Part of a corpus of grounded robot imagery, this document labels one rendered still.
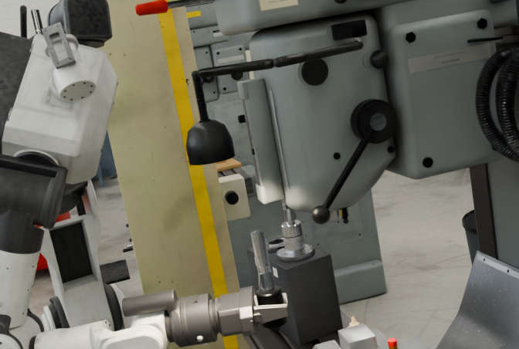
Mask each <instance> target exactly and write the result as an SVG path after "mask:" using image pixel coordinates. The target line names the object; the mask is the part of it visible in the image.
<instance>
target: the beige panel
mask: <svg viewBox="0 0 519 349"><path fill-rule="evenodd" d="M153 1H157V0H107V2H108V5H109V9H110V21H111V28H112V35H113V36H112V38H111V39H109V40H107V41H106V42H105V43H104V46H102V47H100V48H98V49H102V50H103V51H104V52H105V53H106V54H107V57H108V59H109V60H110V63H111V65H112V67H113V68H114V70H115V72H116V74H117V76H118V81H117V82H118V85H117V88H116V93H115V98H114V105H113V107H112V111H111V115H110V120H109V124H108V127H107V131H108V135H109V138H110V146H111V149H112V153H113V156H114V163H115V167H116V170H117V176H118V181H119V184H120V190H121V194H122V199H123V202H124V208H125V212H126V216H127V222H128V226H129V229H130V234H131V240H132V243H133V247H134V254H135V258H136V261H137V267H138V272H139V275H140V279H141V285H142V289H143V293H144V295H145V294H149V293H157V292H162V291H167V290H175V292H176V294H177V298H182V297H187V296H194V295H199V294H204V293H210V295H211V297H212V299H213V300H214V301H215V298H219V296H220V295H223V294H228V293H236V292H240V288H239V281H238V276H237V272H236V265H235V261H234V257H233V252H232V245H231V241H230V237H229V229H228V225H227V221H226V214H225V209H224V205H223V200H222V193H221V189H220V185H219V177H218V173H217V169H216V165H215V163H213V164H204V165H190V164H189V161H188V154H187V150H186V141H187V135H188V131H189V129H190V128H191V127H192V126H193V125H194V124H196V123H198V122H199V121H200V120H201V119H200V115H199V111H198V106H197V105H198V104H197V99H196V95H195V88H194V86H193V85H194V84H193V82H192V81H193V80H192V72H193V71H195V70H197V66H196V61H195V54H194V49H193V45H192V38H191V34H190V29H189V25H188V18H187V14H186V10H185V6H182V7H177V8H169V9H168V11H167V12H166V13H160V14H153V15H140V16H138V15H137V14H136V11H135V7H137V5H139V4H143V3H147V2H153ZM165 1H167V2H172V1H177V0H165ZM168 349H251V348H250V346H249V345H248V343H247V342H246V339H245V338H244V336H243V335H242V334H236V335H232V336H227V337H223V336H222V335H221V334H220V333H218V336H217V341H216V342H211V343H207V344H206V345H203V344H197V345H192V346H188V347H179V346H178V345H177V344H176V343H175V342H172V343H170V345H169V347H168Z"/></svg>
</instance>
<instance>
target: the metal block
mask: <svg viewBox="0 0 519 349"><path fill-rule="evenodd" d="M338 335H339V340H340V345H341V349H378V347H377V342H376V336H375V335H374V334H373V333H372V332H371V331H370V330H369V329H368V328H367V327H366V326H365V325H364V324H359V325H356V326H353V327H348V328H345V329H342V330H339V331H338Z"/></svg>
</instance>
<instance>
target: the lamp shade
mask: <svg viewBox="0 0 519 349"><path fill-rule="evenodd" d="M186 150H187V154H188V161H189V164H190V165H204V164H213V163H216V162H220V161H225V160H228V159H230V158H233V157H235V151H234V147H233V142H232V137H231V135H230V133H229V132H228V130H227V128H226V126H225V124H223V123H221V122H218V121H217V120H211V119H208V120H200V121H199V122H198V123H196V124H194V125H193V126H192V127H191V128H190V129H189V131H188V135H187V141H186Z"/></svg>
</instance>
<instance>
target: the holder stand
mask: <svg viewBox="0 0 519 349"><path fill-rule="evenodd" d="M265 240H266V247H267V252H268V256H269V261H270V268H271V271H272V274H273V278H274V279H275V282H276V284H275V285H276V286H279V287H280V288H281V291H282V293H286V294H287V301H288V304H287V306H288V311H289V316H288V317H287V322H286V323H285V324H284V325H282V327H281V329H280V330H279V331H280V332H281V333H282V334H284V335H286V336H287V337H289V338H290V339H291V340H292V341H294V342H295V343H297V344H299V345H303V344H305V343H308V342H310V341H313V340H316V339H318V338H320V337H323V336H325V335H328V334H331V333H333V332H335V331H337V330H340V329H342V328H343V325H342V320H341V312H340V307H339V302H338V293H337V288H336V283H335V278H334V270H333V265H332V260H331V254H329V253H327V252H324V251H322V250H319V249H316V248H314V246H312V245H309V244H305V243H304V245H305V250H304V251H303V252H299V253H296V254H288V253H286V251H285V247H284V242H283V236H276V237H272V238H268V239H265ZM246 251H247V256H248V260H249V268H250V272H251V276H252V281H253V288H254V292H255V295H256V291H257V290H258V289H259V280H258V270H257V266H256V258H255V254H254V250H253V247H252V248H249V249H247V250H246Z"/></svg>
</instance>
